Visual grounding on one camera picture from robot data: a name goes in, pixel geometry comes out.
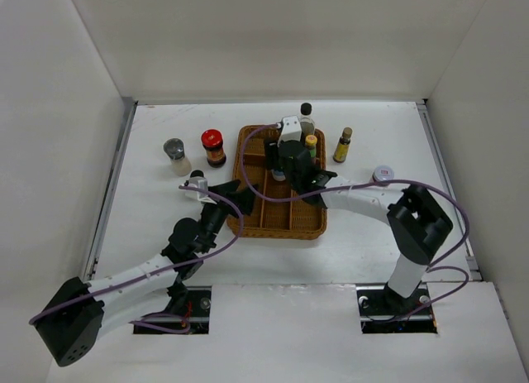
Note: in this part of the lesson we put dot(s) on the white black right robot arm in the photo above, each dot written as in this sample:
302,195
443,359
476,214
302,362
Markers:
419,225

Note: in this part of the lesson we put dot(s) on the red lid chili sauce jar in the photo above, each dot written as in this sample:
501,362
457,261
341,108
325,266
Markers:
212,142

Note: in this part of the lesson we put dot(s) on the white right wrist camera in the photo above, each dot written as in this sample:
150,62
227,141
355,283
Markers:
289,129

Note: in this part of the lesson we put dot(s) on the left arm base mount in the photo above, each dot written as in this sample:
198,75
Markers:
187,315

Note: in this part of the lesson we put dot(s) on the tall dark soy sauce bottle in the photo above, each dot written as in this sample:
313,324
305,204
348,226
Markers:
305,119

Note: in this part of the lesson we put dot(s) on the clear salt grinder black top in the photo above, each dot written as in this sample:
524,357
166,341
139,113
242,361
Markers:
174,149

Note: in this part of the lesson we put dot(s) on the brown wicker divided basket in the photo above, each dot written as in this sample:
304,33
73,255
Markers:
292,220

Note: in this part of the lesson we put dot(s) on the white lid red label jar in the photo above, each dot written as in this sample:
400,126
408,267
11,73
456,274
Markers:
381,175

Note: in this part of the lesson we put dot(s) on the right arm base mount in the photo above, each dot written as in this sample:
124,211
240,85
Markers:
384,313

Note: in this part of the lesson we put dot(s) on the green label chili sauce bottle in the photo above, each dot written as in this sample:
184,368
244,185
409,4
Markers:
311,145

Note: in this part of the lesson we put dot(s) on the silver lid white pepper jar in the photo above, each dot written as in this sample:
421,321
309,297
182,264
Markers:
278,175

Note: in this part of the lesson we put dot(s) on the yellow label sesame oil bottle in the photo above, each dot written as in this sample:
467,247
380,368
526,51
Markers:
343,145

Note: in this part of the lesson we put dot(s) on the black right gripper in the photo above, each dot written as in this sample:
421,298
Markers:
272,153

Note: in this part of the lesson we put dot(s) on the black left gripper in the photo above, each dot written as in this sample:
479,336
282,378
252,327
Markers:
244,198

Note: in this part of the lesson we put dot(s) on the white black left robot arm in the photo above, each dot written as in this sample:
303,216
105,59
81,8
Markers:
81,312

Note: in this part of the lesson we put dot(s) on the small black pepper grinder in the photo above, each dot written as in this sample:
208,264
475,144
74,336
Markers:
197,175

